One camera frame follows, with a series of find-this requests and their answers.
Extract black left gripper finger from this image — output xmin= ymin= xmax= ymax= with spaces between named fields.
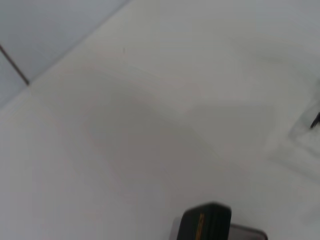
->
xmin=174 ymin=201 xmax=233 ymax=240

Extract black thin-frame glasses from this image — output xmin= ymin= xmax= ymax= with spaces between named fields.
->
xmin=309 ymin=110 xmax=320 ymax=130

